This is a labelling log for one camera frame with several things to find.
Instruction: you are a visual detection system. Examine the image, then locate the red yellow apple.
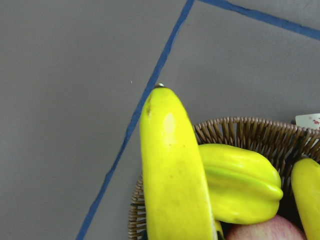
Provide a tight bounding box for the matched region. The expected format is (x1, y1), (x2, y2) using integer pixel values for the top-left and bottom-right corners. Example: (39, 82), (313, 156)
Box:
(225, 215), (307, 240)

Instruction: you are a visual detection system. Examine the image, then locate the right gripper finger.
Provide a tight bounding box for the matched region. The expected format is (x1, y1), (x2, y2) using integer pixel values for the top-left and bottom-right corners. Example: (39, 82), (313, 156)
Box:
(214, 220), (225, 240)

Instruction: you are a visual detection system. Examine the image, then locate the white basket label tag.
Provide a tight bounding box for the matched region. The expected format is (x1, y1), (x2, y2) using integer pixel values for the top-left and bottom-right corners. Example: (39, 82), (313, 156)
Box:
(295, 113), (320, 130)

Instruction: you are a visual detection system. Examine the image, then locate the brown wicker fruit basket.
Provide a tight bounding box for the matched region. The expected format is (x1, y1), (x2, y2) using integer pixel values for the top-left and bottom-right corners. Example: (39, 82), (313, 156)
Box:
(127, 116), (320, 240)

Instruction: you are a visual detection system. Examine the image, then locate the yellow star fruit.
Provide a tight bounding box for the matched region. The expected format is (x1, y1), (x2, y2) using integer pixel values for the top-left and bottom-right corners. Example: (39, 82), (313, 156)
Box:
(199, 143), (283, 225)

